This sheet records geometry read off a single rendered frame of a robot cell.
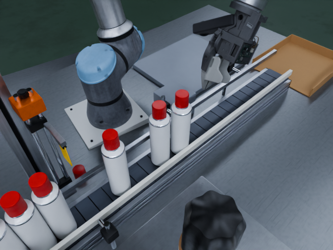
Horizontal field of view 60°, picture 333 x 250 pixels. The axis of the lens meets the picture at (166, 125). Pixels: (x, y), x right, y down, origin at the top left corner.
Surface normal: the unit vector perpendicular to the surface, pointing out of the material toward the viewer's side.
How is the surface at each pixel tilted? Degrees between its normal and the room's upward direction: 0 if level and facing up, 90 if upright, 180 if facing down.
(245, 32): 63
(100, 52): 10
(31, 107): 90
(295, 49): 0
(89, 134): 3
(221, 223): 0
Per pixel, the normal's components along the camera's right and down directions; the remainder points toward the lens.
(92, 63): -0.11, -0.59
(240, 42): -0.68, 0.10
